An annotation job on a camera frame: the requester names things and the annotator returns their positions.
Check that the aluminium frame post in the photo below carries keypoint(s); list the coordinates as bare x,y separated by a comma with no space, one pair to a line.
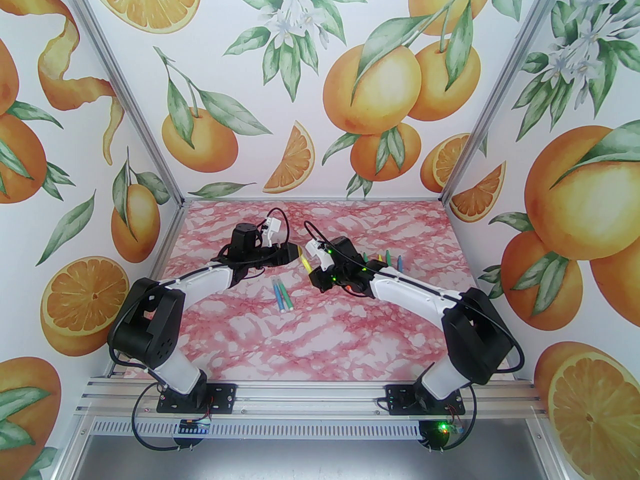
500,88
126,88

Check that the pink marbled plate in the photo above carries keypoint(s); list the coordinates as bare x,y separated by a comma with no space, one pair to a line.
300,338

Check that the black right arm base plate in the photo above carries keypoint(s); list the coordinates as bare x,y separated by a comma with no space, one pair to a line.
400,400

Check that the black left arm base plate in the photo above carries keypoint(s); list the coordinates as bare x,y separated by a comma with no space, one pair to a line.
220,398

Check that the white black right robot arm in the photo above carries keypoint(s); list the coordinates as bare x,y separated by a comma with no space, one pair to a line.
410,293

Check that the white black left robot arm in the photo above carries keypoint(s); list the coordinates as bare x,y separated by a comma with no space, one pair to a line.
200,278

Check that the black round device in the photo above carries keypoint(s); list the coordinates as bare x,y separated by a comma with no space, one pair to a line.
432,438

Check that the aluminium mounting rail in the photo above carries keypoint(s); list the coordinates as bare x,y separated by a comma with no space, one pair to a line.
310,398

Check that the perforated metal strip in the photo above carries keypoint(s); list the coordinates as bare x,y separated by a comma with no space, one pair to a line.
300,429

